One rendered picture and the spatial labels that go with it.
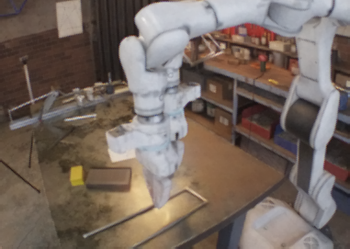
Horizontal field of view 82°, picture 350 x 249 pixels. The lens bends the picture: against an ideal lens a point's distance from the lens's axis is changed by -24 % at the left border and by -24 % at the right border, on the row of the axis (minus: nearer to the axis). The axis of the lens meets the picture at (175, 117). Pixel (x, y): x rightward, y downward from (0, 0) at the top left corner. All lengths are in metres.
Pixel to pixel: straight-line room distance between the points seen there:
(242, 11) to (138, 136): 0.29
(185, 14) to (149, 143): 0.24
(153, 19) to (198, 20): 0.07
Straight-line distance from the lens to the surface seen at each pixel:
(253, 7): 0.47
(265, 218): 1.51
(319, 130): 0.92
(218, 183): 0.87
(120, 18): 4.06
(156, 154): 0.50
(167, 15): 0.40
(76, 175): 0.93
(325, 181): 1.25
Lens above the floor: 1.44
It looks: 26 degrees down
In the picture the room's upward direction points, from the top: 3 degrees counter-clockwise
